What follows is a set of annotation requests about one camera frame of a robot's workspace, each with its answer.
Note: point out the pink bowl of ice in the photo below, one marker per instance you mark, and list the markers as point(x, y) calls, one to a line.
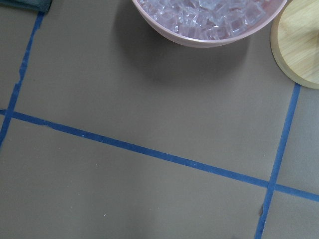
point(208, 23)

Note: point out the round wooden stand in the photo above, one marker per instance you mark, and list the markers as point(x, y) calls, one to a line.
point(295, 42)

